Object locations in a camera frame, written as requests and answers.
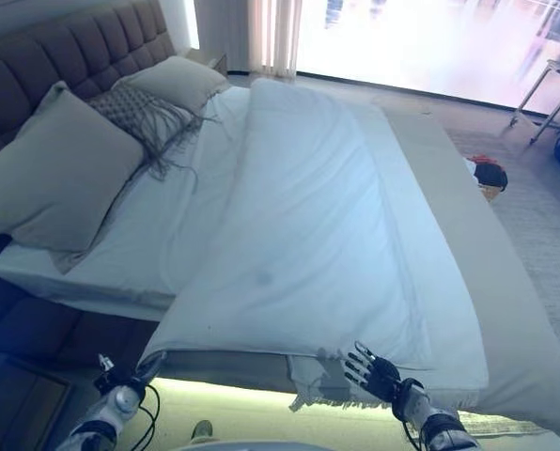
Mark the white garment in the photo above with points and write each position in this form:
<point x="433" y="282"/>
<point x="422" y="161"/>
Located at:
<point x="470" y="169"/>

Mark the sheer pale curtain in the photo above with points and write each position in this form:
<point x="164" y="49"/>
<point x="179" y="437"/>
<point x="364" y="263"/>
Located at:
<point x="275" y="33"/>

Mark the beige nightstand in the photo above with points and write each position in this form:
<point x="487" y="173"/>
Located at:
<point x="219" y="63"/>

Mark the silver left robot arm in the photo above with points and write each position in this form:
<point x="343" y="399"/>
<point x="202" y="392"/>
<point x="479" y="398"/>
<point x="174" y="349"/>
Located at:
<point x="101" y="418"/>

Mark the white bed sheet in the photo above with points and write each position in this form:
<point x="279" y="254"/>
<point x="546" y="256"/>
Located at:
<point x="176" y="225"/>

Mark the large beige pillow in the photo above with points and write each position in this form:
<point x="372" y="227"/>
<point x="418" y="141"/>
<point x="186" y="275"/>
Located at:
<point x="59" y="183"/>

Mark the beige padded bed cover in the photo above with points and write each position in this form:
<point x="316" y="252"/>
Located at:
<point x="496" y="263"/>

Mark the lit wall light strip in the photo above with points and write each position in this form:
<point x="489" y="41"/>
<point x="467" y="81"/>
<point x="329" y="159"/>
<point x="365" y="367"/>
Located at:
<point x="193" y="23"/>

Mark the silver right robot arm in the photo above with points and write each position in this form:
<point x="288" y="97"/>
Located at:
<point x="440" y="423"/>

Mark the small beige pillow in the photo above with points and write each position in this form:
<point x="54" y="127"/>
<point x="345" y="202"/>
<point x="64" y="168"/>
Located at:
<point x="176" y="80"/>

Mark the large bright window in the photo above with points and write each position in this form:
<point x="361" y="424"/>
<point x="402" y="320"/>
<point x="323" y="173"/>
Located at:
<point x="425" y="37"/>

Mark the grey tufted headboard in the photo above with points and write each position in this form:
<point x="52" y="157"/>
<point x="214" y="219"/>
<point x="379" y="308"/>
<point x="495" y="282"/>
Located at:
<point x="73" y="42"/>

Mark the red garment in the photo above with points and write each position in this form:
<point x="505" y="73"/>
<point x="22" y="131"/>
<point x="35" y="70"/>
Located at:
<point x="482" y="159"/>

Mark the brown cardboard box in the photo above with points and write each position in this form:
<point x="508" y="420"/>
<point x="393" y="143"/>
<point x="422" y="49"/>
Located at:
<point x="21" y="409"/>

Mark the white metal trolley table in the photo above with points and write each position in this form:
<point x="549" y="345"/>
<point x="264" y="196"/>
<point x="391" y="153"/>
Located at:
<point x="559" y="66"/>

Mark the white duvet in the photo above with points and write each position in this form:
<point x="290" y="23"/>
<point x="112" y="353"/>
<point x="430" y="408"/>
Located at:
<point x="308" y="211"/>

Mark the patterned fringed grey cushion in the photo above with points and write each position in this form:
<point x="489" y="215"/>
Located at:
<point x="125" y="105"/>

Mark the grey floor rug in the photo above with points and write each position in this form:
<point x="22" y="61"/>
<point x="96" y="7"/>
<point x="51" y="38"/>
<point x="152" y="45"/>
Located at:
<point x="543" y="225"/>

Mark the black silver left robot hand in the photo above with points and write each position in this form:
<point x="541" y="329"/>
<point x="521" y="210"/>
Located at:
<point x="115" y="378"/>

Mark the wooden laundry box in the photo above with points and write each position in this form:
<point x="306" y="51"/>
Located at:
<point x="492" y="193"/>

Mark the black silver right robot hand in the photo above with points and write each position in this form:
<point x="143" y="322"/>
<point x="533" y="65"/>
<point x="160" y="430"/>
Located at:
<point x="378" y="376"/>

